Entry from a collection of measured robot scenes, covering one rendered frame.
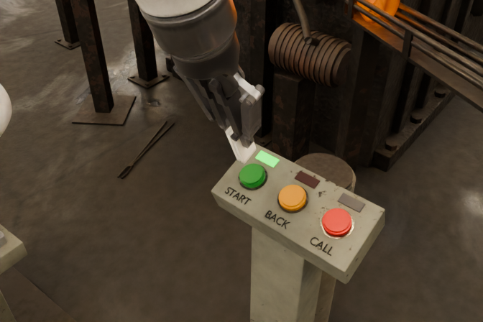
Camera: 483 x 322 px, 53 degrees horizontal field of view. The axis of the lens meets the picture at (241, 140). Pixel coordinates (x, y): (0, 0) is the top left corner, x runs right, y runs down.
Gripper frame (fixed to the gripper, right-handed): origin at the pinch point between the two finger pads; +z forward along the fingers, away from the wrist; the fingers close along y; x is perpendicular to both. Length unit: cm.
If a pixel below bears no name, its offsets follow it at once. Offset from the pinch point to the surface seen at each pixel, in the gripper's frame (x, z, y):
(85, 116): -13, 77, 112
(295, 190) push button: -0.8, 8.5, -7.2
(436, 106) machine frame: -95, 102, 8
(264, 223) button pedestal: 5.7, 9.8, -5.9
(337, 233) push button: 1.7, 8.8, -15.8
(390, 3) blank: -52, 18, 5
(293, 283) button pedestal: 8.2, 21.0, -10.9
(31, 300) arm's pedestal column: 42, 56, 54
